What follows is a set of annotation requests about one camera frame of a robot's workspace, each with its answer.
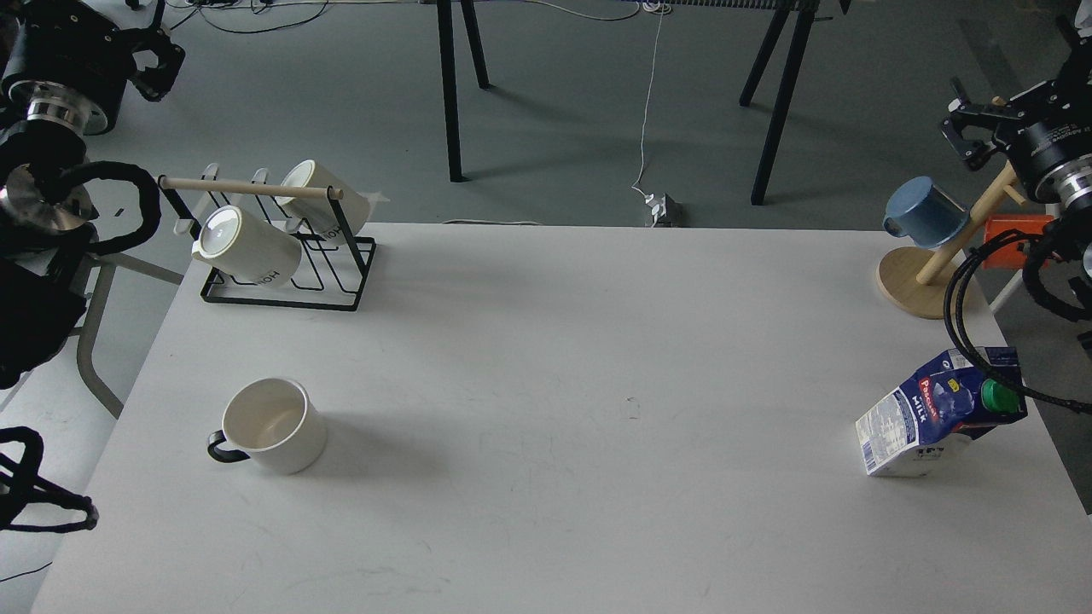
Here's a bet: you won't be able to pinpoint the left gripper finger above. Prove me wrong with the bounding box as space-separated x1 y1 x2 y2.
128 47 186 102
114 25 171 54

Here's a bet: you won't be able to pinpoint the blue mug on tree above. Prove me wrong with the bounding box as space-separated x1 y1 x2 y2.
882 176 971 249

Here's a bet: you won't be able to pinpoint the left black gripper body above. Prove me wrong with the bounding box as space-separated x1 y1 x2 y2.
3 1 137 135

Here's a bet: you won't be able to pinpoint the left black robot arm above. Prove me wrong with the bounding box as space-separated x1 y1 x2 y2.
1 1 186 390

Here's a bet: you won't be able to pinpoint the white mug front on rack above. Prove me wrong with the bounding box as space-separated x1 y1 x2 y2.
191 206 302 287

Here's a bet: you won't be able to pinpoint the white mug rear on rack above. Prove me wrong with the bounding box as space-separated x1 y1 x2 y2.
276 160 372 246

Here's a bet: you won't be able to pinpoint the white mug on rack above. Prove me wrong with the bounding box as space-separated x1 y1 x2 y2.
276 160 372 246
191 206 302 287

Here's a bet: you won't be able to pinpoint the white power cable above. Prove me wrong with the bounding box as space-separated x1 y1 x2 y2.
546 0 675 201

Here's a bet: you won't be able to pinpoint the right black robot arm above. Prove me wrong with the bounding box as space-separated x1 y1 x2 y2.
941 78 1089 414

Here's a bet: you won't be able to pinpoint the black table legs right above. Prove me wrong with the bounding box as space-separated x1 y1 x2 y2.
738 1 821 206

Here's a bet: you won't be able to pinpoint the black table legs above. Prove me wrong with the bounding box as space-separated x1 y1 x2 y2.
738 1 821 206
434 1 491 184

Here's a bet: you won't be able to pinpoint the black table legs left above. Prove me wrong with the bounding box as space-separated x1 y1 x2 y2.
434 1 491 184

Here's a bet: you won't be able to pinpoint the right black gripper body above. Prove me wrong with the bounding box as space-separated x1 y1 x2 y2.
994 80 1091 201

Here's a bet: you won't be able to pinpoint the orange mug on tree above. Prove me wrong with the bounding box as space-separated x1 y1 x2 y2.
982 213 1054 269

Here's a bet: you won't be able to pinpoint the grey office chair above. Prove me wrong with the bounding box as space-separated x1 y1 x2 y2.
68 253 183 420

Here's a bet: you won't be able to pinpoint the white mug black handle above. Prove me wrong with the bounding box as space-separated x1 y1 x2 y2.
206 377 328 475

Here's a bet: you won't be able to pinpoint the black floor cables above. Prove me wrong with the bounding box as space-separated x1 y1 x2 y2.
124 0 427 37

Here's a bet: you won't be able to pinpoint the black wire mug rack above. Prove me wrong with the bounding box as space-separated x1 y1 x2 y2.
159 166 378 312

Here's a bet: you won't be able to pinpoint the blue milk carton green cap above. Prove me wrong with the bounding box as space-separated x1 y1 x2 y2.
855 349 1026 479

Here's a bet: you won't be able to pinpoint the wooden mug tree stand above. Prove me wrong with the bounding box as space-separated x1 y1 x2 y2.
876 163 1025 320

